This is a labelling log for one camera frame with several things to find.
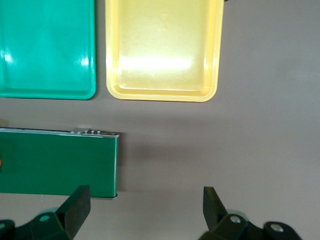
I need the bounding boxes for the green plastic tray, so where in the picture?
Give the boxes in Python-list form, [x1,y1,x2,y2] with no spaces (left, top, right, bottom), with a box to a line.
[0,0,98,101]

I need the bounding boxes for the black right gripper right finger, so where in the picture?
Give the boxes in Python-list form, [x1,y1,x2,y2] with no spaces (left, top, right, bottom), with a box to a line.
[198,186,301,240]

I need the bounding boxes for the green belt mini conveyor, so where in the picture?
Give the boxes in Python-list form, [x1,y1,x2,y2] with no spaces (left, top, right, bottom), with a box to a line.
[0,127,121,201]

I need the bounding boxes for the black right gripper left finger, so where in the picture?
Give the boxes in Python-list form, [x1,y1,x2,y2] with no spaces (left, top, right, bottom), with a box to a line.
[0,184,91,240]

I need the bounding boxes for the yellow plastic tray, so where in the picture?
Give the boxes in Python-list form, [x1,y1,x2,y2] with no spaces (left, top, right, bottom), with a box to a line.
[104,0,224,103]

